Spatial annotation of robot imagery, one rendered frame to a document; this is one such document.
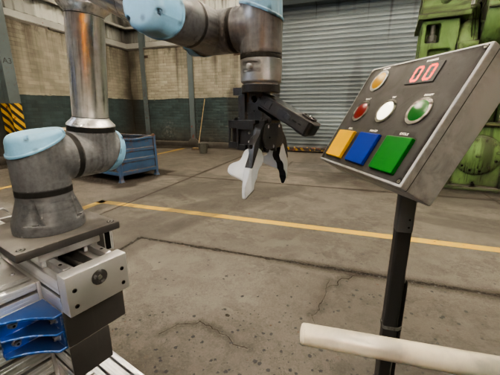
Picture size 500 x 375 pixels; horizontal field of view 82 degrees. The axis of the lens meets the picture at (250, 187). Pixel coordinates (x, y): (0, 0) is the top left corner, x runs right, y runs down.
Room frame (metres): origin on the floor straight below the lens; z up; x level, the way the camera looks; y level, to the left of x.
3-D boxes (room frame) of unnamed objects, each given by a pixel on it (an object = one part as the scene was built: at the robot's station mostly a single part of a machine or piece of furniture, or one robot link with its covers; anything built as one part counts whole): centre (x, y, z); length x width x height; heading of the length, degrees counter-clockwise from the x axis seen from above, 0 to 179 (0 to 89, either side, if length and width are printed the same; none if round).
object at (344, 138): (0.76, -0.24, 1.01); 0.07 x 0.05 x 0.07; 11
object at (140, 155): (5.04, 2.33, 0.36); 1.20 x 0.80 x 0.72; 59
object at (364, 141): (0.66, -0.26, 1.01); 0.07 x 0.05 x 0.07; 11
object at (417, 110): (0.57, -0.32, 1.09); 0.05 x 0.03 x 0.04; 166
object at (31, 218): (0.66, 0.49, 0.87); 0.15 x 0.15 x 0.10
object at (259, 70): (0.56, -0.02, 1.15); 0.08 x 0.08 x 0.05
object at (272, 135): (0.57, -0.01, 1.07); 0.09 x 0.08 x 0.12; 56
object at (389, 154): (0.56, -0.28, 1.01); 0.07 x 0.05 x 0.07; 11
